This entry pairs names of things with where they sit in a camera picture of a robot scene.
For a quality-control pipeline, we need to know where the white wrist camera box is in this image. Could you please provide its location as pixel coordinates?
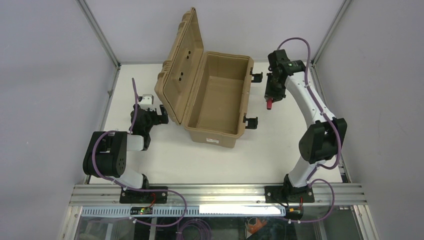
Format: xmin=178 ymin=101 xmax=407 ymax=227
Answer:
xmin=138 ymin=94 xmax=154 ymax=110

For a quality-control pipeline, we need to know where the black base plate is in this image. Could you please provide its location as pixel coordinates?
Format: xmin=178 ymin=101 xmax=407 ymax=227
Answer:
xmin=264 ymin=185 xmax=315 ymax=204
xmin=119 ymin=186 xmax=168 ymax=204

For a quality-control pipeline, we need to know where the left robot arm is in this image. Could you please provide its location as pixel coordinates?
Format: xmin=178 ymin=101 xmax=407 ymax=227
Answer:
xmin=82 ymin=104 xmax=169 ymax=190

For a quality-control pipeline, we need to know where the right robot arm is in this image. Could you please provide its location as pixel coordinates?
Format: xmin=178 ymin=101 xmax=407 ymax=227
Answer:
xmin=264 ymin=49 xmax=347 ymax=203

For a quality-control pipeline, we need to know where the aluminium frame rail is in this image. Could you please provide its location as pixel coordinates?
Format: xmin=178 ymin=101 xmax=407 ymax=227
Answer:
xmin=69 ymin=183 xmax=368 ymax=207

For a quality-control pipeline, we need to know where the orange object below table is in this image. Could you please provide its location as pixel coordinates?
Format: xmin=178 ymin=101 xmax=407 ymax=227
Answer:
xmin=246 ymin=217 xmax=267 ymax=235

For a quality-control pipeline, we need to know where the white slotted cable duct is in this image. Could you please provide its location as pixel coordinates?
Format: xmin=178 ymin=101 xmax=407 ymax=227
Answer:
xmin=81 ymin=204 xmax=286 ymax=218

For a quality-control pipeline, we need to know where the tan plastic tool bin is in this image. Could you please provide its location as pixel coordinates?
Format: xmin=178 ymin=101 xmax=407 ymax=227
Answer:
xmin=154 ymin=8 xmax=262 ymax=148

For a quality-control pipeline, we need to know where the red handled screwdriver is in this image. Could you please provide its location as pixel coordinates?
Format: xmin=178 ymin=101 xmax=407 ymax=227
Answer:
xmin=266 ymin=98 xmax=273 ymax=110

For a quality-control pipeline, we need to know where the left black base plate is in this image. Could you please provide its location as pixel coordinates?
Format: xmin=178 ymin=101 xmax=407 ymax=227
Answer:
xmin=119 ymin=186 xmax=168 ymax=204

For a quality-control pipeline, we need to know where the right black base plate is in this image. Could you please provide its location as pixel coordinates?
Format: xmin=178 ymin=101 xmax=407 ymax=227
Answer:
xmin=264 ymin=185 xmax=315 ymax=204

